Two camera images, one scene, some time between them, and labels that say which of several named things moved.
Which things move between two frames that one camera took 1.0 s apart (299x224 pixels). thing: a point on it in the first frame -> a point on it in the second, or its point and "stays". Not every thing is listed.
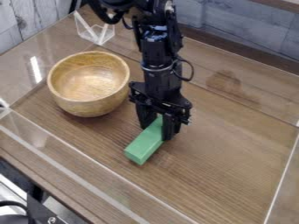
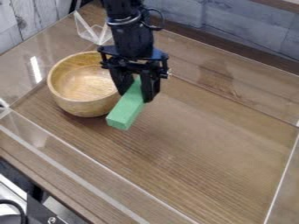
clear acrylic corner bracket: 98,33 stays
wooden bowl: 89,83 stays
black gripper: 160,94 -> 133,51
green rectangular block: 152,141 -> 125,115
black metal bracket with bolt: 39,213 stays
